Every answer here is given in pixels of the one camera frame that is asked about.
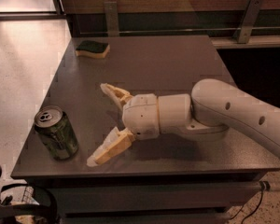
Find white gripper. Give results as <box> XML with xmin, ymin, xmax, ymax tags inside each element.
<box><xmin>87</xmin><ymin>83</ymin><xmax>160</xmax><ymax>167</ymax></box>

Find green soda can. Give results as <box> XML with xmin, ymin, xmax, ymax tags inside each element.
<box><xmin>34</xmin><ymin>105</ymin><xmax>78</xmax><ymax>161</ymax></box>

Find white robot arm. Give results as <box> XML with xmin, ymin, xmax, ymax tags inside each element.
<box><xmin>87</xmin><ymin>79</ymin><xmax>280</xmax><ymax>167</ymax></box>

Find green and yellow sponge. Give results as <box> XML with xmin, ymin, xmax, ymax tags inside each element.
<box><xmin>76</xmin><ymin>40</ymin><xmax>110</xmax><ymax>59</ymax></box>

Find grey drawer cabinet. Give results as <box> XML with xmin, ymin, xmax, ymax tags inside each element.
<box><xmin>12</xmin><ymin>35</ymin><xmax>280</xmax><ymax>224</ymax></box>

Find left metal rail bracket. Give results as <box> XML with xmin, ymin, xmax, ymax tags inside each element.
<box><xmin>105</xmin><ymin>1</ymin><xmax>119</xmax><ymax>36</ymax></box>

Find metal rail bracket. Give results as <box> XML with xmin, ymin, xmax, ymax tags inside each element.
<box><xmin>105</xmin><ymin>1</ymin><xmax>119</xmax><ymax>36</ymax></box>
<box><xmin>234</xmin><ymin>0</ymin><xmax>264</xmax><ymax>44</ymax></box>

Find black chair frame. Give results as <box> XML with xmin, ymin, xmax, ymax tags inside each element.
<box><xmin>0</xmin><ymin>166</ymin><xmax>58</xmax><ymax>224</ymax></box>

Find right metal rail bracket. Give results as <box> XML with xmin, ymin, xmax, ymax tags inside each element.
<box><xmin>234</xmin><ymin>0</ymin><xmax>264</xmax><ymax>44</ymax></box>

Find black cable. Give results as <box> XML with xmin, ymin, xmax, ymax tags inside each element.
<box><xmin>230</xmin><ymin>181</ymin><xmax>267</xmax><ymax>224</ymax></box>

